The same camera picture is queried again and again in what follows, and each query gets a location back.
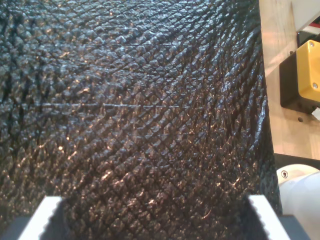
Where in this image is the black bubble mat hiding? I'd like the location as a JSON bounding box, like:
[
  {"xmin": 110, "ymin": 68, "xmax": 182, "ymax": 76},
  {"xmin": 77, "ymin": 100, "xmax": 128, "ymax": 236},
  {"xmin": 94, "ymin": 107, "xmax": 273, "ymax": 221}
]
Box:
[{"xmin": 0, "ymin": 0, "xmax": 283, "ymax": 240}]

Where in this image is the yellow and black button box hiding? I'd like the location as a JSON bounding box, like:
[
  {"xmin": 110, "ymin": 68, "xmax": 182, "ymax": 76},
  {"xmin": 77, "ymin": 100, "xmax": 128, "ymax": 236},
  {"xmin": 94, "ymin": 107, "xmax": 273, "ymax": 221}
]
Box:
[{"xmin": 279, "ymin": 39, "xmax": 320, "ymax": 115}]

